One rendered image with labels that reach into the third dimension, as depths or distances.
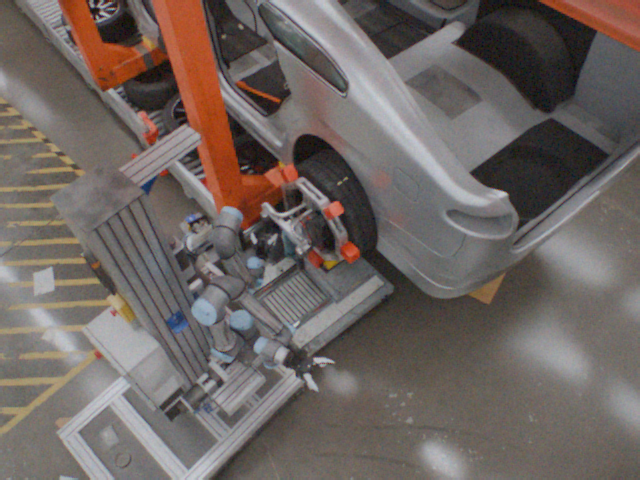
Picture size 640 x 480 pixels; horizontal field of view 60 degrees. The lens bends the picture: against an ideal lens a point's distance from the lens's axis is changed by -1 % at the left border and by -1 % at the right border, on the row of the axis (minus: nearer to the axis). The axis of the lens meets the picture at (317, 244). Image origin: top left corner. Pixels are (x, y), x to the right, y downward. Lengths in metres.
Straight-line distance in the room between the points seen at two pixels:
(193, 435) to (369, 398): 1.11
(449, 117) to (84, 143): 3.32
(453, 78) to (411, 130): 1.43
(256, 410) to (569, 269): 2.45
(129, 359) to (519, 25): 3.04
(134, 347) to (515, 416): 2.35
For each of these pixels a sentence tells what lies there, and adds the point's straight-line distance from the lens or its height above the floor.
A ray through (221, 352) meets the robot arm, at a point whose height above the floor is 1.04.
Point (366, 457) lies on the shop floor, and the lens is 3.62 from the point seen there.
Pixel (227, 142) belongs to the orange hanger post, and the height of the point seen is 1.28.
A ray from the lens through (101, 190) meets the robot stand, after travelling 2.14.
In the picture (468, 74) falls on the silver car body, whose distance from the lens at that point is 4.06.
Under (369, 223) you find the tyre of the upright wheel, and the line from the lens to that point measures 3.18.
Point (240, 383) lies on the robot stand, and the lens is 3.02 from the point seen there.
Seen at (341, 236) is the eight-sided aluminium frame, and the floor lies 0.97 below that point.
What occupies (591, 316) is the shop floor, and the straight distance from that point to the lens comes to 4.31.
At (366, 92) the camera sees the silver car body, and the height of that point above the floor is 1.76.
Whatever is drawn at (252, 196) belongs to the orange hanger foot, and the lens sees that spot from 3.70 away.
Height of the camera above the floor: 3.51
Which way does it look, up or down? 55 degrees down
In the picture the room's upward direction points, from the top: 5 degrees counter-clockwise
